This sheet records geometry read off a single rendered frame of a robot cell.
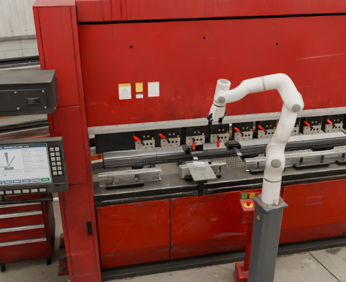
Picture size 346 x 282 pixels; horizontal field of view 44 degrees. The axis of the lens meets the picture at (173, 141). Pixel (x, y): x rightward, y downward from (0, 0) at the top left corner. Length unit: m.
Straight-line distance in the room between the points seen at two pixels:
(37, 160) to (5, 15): 4.61
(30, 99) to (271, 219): 1.75
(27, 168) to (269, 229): 1.66
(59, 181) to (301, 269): 2.36
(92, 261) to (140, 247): 0.41
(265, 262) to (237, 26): 1.72
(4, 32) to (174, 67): 4.36
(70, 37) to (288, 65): 1.64
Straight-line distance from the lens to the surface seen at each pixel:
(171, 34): 3.07
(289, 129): 2.78
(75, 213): 3.32
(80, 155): 3.07
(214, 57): 3.18
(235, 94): 2.63
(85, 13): 2.96
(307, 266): 4.17
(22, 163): 2.68
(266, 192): 2.99
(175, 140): 3.33
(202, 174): 3.33
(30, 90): 2.51
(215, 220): 3.70
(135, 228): 3.57
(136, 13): 2.98
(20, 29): 7.11
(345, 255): 4.40
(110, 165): 3.67
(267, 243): 3.18
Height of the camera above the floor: 2.67
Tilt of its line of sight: 26 degrees down
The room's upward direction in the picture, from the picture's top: straight up
